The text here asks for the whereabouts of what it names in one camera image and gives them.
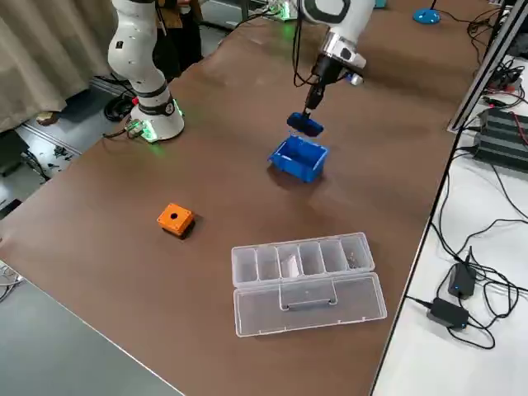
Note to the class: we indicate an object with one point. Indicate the small blue parts tray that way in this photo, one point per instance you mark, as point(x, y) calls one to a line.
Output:
point(305, 124)

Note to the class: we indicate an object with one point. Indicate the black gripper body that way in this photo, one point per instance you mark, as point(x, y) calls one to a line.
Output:
point(328, 72)

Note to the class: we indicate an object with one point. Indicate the blue storage box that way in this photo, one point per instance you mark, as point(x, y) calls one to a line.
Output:
point(299, 158)

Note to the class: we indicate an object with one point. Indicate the black power adapter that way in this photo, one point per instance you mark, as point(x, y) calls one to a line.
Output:
point(462, 280)
point(447, 312)

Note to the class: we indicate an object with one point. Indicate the teal open plastic box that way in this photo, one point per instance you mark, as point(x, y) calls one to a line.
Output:
point(380, 3)

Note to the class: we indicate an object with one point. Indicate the black finned device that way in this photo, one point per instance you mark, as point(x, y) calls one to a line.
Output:
point(501, 136)

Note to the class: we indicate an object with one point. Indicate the orange push-button box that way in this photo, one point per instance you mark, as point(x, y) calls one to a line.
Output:
point(175, 218)

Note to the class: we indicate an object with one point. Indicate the blue desk lamp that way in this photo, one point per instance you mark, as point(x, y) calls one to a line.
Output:
point(427, 17)

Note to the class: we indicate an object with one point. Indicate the clear plastic organizer case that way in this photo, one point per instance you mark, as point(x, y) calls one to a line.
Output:
point(309, 288)

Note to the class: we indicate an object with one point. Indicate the heap of small screws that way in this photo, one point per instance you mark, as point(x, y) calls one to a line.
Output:
point(352, 259)

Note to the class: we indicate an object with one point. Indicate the aluminium frame profile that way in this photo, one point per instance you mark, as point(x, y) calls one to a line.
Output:
point(482, 70)

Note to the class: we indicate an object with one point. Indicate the person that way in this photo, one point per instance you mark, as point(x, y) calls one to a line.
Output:
point(181, 33)

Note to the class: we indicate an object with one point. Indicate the small white packet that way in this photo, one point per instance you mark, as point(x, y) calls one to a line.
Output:
point(290, 266)

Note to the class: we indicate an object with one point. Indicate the beige curtain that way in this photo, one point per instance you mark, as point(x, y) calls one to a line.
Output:
point(41, 62)

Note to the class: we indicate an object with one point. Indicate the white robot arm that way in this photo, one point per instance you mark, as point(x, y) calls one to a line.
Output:
point(142, 74)
point(284, 9)

